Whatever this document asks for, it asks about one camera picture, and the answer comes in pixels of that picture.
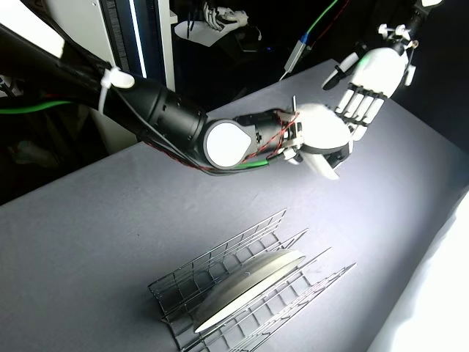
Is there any white robot lift column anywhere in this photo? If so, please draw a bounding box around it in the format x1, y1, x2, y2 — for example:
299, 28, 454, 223
45, 0, 176, 107

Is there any grey cable adapter box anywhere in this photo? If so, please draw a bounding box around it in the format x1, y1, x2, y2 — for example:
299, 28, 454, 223
279, 34, 312, 81

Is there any white round plate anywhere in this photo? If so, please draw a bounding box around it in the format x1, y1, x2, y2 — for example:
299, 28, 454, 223
303, 152, 341, 181
193, 248, 307, 334

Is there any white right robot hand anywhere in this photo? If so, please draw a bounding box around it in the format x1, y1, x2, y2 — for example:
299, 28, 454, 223
295, 103, 355, 170

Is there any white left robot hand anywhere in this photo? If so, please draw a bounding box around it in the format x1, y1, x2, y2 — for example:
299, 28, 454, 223
321, 42, 408, 143

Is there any silver wire dish rack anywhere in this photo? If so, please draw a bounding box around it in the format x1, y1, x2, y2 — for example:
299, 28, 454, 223
147, 208, 358, 352

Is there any spare white robot hand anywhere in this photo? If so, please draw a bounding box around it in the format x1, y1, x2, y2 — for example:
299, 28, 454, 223
202, 1, 251, 33

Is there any green cable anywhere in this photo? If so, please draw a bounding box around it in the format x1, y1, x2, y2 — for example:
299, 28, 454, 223
303, 0, 340, 40

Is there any dark phone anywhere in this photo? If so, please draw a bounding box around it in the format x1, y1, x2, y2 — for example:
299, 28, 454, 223
236, 26, 263, 53

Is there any white paper sheet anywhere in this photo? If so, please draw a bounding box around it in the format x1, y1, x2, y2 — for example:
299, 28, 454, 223
173, 20, 239, 48

